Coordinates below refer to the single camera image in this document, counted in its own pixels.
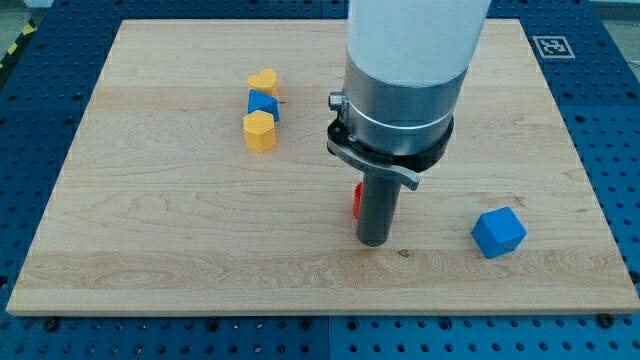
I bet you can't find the red circle block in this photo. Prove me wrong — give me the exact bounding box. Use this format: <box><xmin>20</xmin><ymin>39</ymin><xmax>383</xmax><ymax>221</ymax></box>
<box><xmin>352</xmin><ymin>182</ymin><xmax>363</xmax><ymax>219</ymax></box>

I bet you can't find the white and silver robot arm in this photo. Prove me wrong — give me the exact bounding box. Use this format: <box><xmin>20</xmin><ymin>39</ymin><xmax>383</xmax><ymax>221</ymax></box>
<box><xmin>342</xmin><ymin>0</ymin><xmax>491</xmax><ymax>156</ymax></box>

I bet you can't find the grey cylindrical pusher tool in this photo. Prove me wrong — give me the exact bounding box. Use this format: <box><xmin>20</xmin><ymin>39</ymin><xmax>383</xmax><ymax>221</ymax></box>
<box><xmin>356</xmin><ymin>173</ymin><xmax>401</xmax><ymax>247</ymax></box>

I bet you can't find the yellow hexagon block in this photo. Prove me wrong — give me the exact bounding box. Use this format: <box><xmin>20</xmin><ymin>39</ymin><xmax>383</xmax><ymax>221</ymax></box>
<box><xmin>243</xmin><ymin>110</ymin><xmax>277</xmax><ymax>152</ymax></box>

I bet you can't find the black tool clamp with lever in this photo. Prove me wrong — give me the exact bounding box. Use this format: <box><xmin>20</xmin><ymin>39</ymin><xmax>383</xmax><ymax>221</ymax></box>
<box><xmin>327</xmin><ymin>117</ymin><xmax>454</xmax><ymax>191</ymax></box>

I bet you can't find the blue triangular block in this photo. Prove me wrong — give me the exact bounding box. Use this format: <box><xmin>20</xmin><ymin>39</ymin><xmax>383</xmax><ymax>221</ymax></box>
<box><xmin>247</xmin><ymin>89</ymin><xmax>280</xmax><ymax>122</ymax></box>

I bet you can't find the yellow heart block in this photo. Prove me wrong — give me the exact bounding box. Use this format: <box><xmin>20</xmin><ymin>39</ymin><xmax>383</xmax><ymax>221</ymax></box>
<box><xmin>247</xmin><ymin>68</ymin><xmax>279</xmax><ymax>97</ymax></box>

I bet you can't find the wooden board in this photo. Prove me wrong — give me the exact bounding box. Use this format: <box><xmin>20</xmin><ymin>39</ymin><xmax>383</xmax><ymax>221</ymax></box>
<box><xmin>7</xmin><ymin>20</ymin><xmax>639</xmax><ymax>316</ymax></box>

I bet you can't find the blue cube block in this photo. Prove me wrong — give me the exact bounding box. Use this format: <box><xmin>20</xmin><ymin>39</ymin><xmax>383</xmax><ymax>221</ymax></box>
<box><xmin>471</xmin><ymin>207</ymin><xmax>527</xmax><ymax>259</ymax></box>

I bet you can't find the white fiducial marker tag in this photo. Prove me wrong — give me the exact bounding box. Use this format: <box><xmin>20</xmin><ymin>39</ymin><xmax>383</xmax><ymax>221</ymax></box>
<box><xmin>533</xmin><ymin>35</ymin><xmax>575</xmax><ymax>59</ymax></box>

